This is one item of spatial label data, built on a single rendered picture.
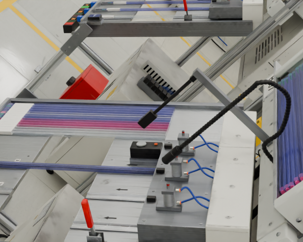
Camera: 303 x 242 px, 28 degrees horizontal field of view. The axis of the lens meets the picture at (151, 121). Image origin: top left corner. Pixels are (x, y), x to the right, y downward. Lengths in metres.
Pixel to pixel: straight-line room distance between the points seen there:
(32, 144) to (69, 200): 0.37
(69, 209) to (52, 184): 1.05
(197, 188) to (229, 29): 1.28
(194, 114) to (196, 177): 0.43
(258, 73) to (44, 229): 1.16
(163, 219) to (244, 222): 0.16
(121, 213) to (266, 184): 0.31
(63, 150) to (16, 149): 1.24
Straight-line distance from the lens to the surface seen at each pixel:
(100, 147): 2.78
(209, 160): 1.36
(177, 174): 1.28
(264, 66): 2.50
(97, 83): 2.18
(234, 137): 1.42
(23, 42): 3.64
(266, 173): 1.27
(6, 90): 3.22
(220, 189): 1.22
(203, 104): 1.74
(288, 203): 1.04
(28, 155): 1.58
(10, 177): 1.50
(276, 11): 2.39
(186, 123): 1.66
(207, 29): 2.46
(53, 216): 1.86
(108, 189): 1.39
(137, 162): 1.47
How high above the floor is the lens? 1.79
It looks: 26 degrees down
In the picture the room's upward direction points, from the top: 48 degrees clockwise
